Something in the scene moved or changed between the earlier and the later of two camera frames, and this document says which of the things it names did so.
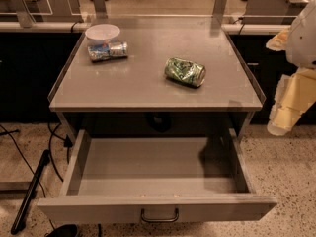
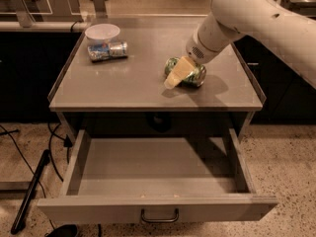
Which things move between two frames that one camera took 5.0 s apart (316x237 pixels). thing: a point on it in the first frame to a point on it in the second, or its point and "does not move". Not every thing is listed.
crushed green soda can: x=186 y=71 does not move
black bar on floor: x=18 y=224 does not move
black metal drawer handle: x=148 y=219 does not move
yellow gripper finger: x=295 y=94 to x=209 y=40
